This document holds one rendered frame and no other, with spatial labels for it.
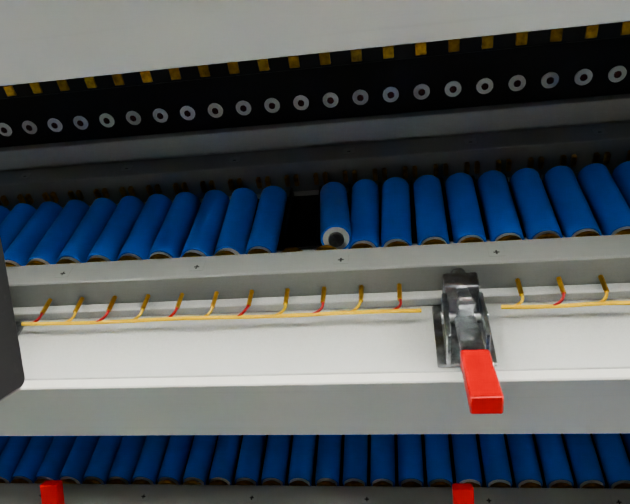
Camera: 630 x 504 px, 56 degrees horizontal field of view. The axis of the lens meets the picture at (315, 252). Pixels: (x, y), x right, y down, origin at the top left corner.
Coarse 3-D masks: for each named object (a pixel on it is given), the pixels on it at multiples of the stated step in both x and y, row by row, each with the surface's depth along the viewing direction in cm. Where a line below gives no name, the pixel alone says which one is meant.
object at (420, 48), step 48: (384, 48) 37; (432, 48) 37; (480, 48) 37; (528, 48) 37; (576, 48) 37; (624, 48) 36; (0, 96) 42; (48, 96) 42; (96, 96) 42; (144, 96) 41; (192, 96) 41; (240, 96) 41; (288, 96) 40; (432, 96) 39; (480, 96) 39; (528, 96) 39; (576, 96) 39; (0, 144) 45
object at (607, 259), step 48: (528, 240) 31; (576, 240) 31; (624, 240) 30; (48, 288) 34; (96, 288) 34; (144, 288) 33; (192, 288) 33; (240, 288) 33; (288, 288) 32; (336, 288) 32; (384, 288) 32; (432, 288) 32; (480, 288) 31
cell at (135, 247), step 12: (156, 204) 40; (168, 204) 40; (144, 216) 39; (156, 216) 39; (132, 228) 38; (144, 228) 38; (156, 228) 38; (132, 240) 37; (144, 240) 37; (120, 252) 36; (132, 252) 36; (144, 252) 36
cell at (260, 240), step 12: (264, 192) 39; (276, 192) 39; (264, 204) 38; (276, 204) 38; (264, 216) 37; (276, 216) 37; (252, 228) 36; (264, 228) 36; (276, 228) 36; (252, 240) 35; (264, 240) 35; (276, 240) 36
